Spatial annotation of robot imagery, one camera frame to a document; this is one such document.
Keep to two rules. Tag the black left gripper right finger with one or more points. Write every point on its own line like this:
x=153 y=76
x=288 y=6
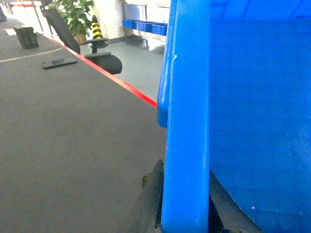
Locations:
x=225 y=215

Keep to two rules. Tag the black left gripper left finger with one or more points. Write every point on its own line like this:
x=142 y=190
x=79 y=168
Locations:
x=146 y=215

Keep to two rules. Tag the large blue plastic crate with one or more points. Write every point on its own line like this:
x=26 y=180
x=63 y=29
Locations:
x=235 y=98

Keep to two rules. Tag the metal shelf rack with bins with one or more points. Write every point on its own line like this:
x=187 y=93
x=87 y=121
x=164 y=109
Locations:
x=147 y=19

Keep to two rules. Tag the small black box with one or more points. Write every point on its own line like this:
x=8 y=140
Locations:
x=26 y=36

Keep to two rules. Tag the black office chair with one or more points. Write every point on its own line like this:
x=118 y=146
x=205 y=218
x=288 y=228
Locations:
x=104 y=60

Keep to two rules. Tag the black smartphone on table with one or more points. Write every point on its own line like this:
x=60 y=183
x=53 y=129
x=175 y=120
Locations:
x=58 y=63

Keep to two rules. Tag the yellow black striped bollard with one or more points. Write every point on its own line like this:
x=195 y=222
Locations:
x=96 y=30

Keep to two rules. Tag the green potted plant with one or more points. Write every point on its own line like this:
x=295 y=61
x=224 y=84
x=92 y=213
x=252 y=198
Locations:
x=77 y=15

